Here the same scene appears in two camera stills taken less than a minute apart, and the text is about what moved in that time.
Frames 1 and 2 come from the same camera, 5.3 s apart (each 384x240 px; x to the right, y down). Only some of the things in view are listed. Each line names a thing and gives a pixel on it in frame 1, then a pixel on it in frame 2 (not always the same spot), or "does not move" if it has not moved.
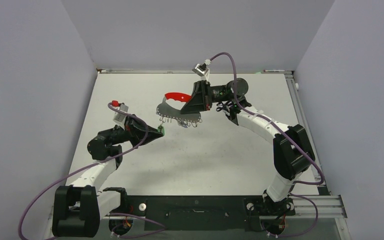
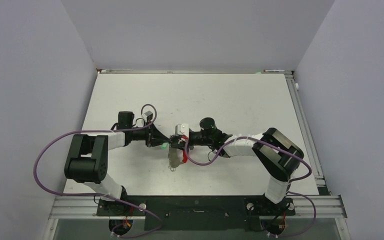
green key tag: x=161 y=129 to x=164 y=145
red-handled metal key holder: x=166 y=113 to x=176 y=157
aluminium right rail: x=292 y=80 does not move
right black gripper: x=201 y=99 to x=181 y=144
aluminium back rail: x=211 y=72 does not move
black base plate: x=203 y=213 does not move
